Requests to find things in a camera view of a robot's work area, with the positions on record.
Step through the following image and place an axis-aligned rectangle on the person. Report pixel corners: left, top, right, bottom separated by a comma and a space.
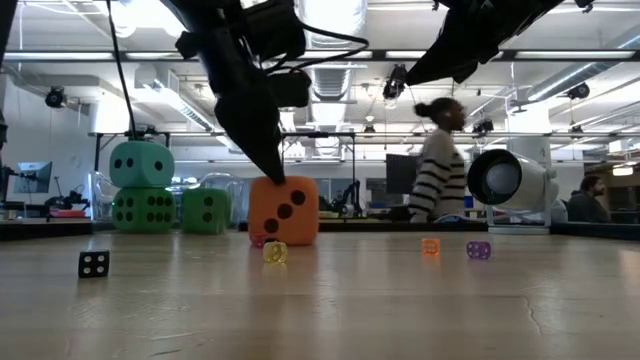
405, 96, 470, 224
566, 174, 615, 225

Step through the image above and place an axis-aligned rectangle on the white cylindrical camera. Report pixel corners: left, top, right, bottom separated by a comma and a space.
466, 148, 561, 235

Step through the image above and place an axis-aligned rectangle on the clear plastic bin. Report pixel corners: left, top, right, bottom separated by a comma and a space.
91, 171, 250, 234

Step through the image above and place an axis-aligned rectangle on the black ceiling spotlight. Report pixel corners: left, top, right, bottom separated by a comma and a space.
472, 117, 496, 137
44, 87, 67, 110
567, 81, 592, 101
382, 63, 409, 101

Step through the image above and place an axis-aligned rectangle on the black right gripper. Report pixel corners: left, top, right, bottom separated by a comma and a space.
404, 0, 551, 86

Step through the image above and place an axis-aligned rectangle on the black monitor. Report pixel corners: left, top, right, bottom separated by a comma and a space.
385, 153, 419, 196

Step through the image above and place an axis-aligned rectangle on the small purple die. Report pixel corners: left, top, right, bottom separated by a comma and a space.
466, 240, 492, 261

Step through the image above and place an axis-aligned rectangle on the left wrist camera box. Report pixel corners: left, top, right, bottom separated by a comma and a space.
268, 68, 313, 109

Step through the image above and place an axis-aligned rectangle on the large green foam die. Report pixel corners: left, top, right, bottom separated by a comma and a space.
181, 187, 233, 236
111, 186, 178, 235

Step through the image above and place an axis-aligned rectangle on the small black die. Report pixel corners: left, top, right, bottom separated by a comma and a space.
77, 250, 111, 279

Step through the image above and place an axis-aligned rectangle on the grey-screen monitor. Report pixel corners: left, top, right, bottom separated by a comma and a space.
13, 160, 54, 195

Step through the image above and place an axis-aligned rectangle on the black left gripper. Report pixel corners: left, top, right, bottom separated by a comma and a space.
175, 29, 287, 187

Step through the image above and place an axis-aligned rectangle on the large teal foam die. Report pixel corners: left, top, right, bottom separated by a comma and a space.
108, 140, 176, 190

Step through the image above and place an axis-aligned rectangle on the large silver ventilation duct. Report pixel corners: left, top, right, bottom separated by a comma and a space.
298, 0, 369, 49

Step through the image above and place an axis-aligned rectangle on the large orange foam die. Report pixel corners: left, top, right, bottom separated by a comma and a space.
247, 175, 321, 248

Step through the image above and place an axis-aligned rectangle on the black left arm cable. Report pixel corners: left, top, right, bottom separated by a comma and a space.
106, 0, 137, 142

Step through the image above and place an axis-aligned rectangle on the small yellow die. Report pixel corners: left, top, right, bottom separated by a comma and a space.
262, 240, 289, 265

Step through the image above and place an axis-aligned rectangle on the overhead frame beam with lights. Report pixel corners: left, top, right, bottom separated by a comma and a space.
0, 48, 640, 63

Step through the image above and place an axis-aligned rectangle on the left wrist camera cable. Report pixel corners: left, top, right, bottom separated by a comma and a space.
263, 22, 370, 75

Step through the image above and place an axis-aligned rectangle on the slim silver ventilation duct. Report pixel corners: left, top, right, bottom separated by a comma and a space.
524, 59, 614, 104

